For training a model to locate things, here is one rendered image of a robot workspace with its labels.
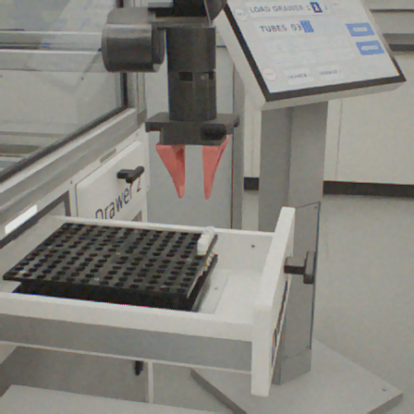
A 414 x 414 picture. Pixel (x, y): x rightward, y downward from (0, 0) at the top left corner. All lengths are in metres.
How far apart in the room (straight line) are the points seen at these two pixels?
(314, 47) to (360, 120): 2.07
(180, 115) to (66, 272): 0.23
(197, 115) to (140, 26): 0.12
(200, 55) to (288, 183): 1.06
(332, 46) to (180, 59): 1.04
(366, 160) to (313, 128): 2.03
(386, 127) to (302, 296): 1.97
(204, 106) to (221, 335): 0.26
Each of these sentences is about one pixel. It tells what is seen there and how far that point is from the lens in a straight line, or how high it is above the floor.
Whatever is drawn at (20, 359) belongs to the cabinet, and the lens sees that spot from 0.92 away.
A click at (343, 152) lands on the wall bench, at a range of 3.76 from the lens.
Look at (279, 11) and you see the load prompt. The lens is 1.69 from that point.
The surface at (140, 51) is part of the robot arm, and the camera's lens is 0.72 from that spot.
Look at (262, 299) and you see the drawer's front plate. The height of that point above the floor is 0.93.
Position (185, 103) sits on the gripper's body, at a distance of 0.72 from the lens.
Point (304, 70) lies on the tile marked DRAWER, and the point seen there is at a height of 1.01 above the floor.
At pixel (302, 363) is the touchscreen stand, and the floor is 0.08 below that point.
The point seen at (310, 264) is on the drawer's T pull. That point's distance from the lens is 0.75.
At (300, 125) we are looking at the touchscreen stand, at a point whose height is 0.86.
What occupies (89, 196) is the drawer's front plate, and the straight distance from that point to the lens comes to 0.99.
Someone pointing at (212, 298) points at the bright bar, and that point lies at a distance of 0.80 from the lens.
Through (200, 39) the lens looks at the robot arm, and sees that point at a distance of 0.71.
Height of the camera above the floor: 1.23
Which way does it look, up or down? 20 degrees down
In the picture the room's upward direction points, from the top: straight up
